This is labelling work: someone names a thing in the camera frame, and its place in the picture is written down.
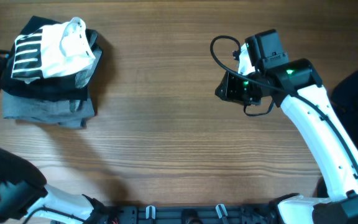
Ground folded black garment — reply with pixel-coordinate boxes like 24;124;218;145
1;16;101;101

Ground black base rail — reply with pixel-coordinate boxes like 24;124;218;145
109;203;280;224

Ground white t-shirt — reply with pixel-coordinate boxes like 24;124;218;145
11;17;96;83

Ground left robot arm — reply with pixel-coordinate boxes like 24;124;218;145
0;148;111;224

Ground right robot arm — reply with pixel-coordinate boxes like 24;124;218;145
216;59;358;223

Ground folded grey garment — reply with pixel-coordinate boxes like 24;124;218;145
2;92;95;129

